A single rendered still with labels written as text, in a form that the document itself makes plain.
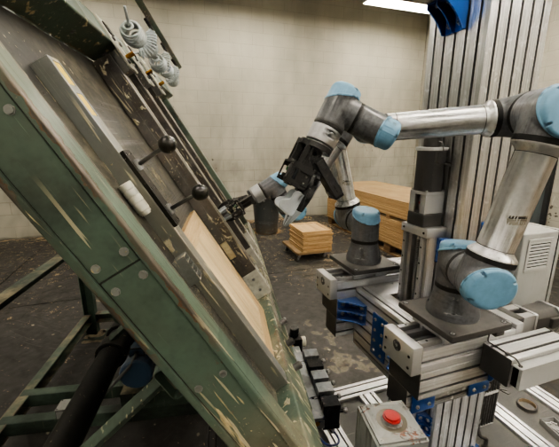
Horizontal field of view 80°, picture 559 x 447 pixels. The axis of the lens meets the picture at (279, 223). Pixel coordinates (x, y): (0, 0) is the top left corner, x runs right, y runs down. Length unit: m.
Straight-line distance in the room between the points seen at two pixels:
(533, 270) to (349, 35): 6.46
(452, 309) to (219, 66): 5.91
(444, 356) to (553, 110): 0.68
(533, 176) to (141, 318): 0.86
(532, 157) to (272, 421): 0.79
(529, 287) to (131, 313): 1.38
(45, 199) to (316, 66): 6.67
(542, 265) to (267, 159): 5.55
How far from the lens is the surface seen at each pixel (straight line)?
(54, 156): 0.58
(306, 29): 7.14
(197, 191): 0.74
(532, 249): 1.52
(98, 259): 0.60
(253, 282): 1.44
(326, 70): 7.17
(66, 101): 0.84
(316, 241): 4.41
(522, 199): 0.95
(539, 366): 1.24
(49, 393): 2.46
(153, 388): 0.83
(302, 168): 0.79
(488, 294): 0.96
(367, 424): 0.91
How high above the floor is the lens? 1.55
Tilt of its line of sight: 14 degrees down
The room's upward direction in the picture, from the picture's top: straight up
